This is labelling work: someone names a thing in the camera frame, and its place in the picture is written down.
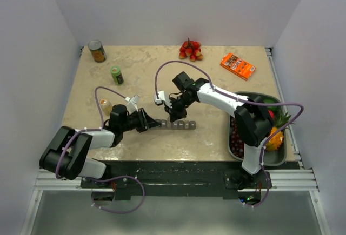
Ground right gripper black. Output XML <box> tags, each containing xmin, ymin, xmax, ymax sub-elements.
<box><xmin>164</xmin><ymin>94</ymin><xmax>195</xmax><ymax>123</ymax></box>

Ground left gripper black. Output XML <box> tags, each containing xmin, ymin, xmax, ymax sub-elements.
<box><xmin>121</xmin><ymin>108</ymin><xmax>161</xmax><ymax>133</ymax></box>

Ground green lidded pill bottle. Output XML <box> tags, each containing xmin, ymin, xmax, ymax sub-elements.
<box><xmin>110</xmin><ymin>66</ymin><xmax>124</xmax><ymax>85</ymax></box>

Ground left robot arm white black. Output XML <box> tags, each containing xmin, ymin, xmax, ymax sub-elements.
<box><xmin>39</xmin><ymin>105</ymin><xmax>160</xmax><ymax>187</ymax></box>

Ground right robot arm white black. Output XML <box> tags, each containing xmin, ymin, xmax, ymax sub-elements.
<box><xmin>155</xmin><ymin>72</ymin><xmax>274</xmax><ymax>188</ymax></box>

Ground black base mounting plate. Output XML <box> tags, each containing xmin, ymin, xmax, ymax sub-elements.
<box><xmin>80</xmin><ymin>160</ymin><xmax>272</xmax><ymax>202</ymax></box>

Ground red toy fruit bunch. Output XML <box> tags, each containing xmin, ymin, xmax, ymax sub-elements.
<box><xmin>179</xmin><ymin>38</ymin><xmax>204</xmax><ymax>62</ymax></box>

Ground dark red toy grapes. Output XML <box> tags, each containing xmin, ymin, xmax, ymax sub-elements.
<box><xmin>229</xmin><ymin>117</ymin><xmax>244</xmax><ymax>158</ymax></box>

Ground orange cardboard box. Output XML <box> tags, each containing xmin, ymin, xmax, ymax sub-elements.
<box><xmin>220</xmin><ymin>53</ymin><xmax>257</xmax><ymax>81</ymax></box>

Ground green toy avocado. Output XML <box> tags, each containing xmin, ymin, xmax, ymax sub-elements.
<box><xmin>263</xmin><ymin>99</ymin><xmax>274</xmax><ymax>104</ymax></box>

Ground tin can fruit label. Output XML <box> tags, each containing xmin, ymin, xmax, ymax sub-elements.
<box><xmin>88</xmin><ymin>40</ymin><xmax>107</xmax><ymax>63</ymax></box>

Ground red toy apple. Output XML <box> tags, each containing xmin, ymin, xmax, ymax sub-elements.
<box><xmin>268</xmin><ymin>110</ymin><xmax>275</xmax><ymax>119</ymax></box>

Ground toy pineapple orange yellow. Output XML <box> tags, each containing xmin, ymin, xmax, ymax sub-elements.
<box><xmin>266</xmin><ymin>111</ymin><xmax>291</xmax><ymax>151</ymax></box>

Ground grey fruit tray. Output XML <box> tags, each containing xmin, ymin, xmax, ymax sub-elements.
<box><xmin>228</xmin><ymin>91</ymin><xmax>287</xmax><ymax>166</ymax></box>

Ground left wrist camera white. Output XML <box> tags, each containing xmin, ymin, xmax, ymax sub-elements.
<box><xmin>125</xmin><ymin>95</ymin><xmax>140</xmax><ymax>113</ymax></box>

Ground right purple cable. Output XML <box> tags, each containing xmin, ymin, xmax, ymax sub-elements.
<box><xmin>154</xmin><ymin>60</ymin><xmax>305</xmax><ymax>206</ymax></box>

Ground aluminium frame rail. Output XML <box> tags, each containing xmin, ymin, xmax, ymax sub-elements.
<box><xmin>34</xmin><ymin>169</ymin><xmax>319</xmax><ymax>191</ymax></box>

